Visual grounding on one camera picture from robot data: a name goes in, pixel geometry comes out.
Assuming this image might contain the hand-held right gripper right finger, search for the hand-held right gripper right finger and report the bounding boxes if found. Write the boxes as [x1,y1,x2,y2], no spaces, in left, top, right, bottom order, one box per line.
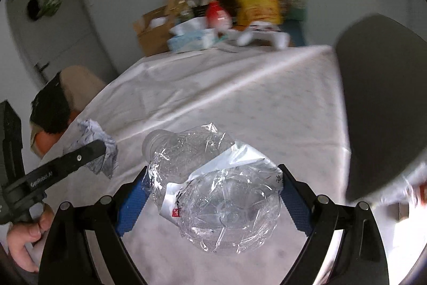
[278,164,391,285]

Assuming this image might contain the blue storage box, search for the blue storage box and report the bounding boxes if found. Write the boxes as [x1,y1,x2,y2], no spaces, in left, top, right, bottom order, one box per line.
[283,19,307,47]

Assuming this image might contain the person's left hand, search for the person's left hand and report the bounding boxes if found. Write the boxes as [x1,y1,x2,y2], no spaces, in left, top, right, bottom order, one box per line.
[7,202,56,273]

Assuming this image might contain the red and white bottle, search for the red and white bottle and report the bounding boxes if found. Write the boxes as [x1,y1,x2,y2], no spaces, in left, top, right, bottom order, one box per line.
[205,0,233,29]

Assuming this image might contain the white tissue pack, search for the white tissue pack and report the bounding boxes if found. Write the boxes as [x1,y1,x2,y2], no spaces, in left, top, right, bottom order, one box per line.
[170,17,209,36]

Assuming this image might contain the glass jar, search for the glass jar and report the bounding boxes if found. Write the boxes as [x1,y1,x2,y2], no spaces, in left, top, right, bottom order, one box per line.
[173,0,195,23]

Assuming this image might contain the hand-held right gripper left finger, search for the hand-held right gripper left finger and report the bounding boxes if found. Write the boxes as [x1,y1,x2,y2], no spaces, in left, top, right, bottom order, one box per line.
[38,166,149,285]

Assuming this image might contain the grey shell chair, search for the grey shell chair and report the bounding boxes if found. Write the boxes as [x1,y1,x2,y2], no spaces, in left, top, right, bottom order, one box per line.
[334,14,427,204]

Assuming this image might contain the crushed clear plastic bottle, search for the crushed clear plastic bottle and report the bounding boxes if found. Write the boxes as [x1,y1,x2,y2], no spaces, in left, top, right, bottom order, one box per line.
[142,122,285,254]

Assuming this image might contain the printed paper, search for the printed paper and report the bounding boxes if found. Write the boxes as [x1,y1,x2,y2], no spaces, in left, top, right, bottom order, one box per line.
[65,119,119,179]

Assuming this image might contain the black bag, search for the black bag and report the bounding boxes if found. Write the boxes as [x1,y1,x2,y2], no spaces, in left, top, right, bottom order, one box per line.
[29,72,73,136]

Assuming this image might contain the light blue tissue pack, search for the light blue tissue pack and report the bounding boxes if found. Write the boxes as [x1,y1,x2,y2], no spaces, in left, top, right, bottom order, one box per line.
[167,29,218,54]

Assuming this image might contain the dark hanging door items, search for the dark hanging door items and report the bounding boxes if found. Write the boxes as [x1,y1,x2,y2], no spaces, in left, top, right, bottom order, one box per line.
[27,0,63,21]

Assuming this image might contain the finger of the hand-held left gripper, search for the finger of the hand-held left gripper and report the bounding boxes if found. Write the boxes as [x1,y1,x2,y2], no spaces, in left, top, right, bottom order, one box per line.
[62,140,106,172]

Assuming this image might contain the tan chair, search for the tan chair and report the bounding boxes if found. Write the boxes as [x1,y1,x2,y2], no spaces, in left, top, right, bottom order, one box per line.
[58,65,108,114]

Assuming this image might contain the white game controller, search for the white game controller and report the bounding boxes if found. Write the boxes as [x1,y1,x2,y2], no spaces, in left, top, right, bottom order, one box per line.
[227,23,289,50]

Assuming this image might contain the open cardboard box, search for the open cardboard box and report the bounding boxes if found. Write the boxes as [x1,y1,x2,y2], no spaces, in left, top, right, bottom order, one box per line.
[133,5,176,57]

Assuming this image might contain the grey door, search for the grey door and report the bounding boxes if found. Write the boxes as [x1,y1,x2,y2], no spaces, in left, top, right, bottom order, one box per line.
[5,0,118,87]

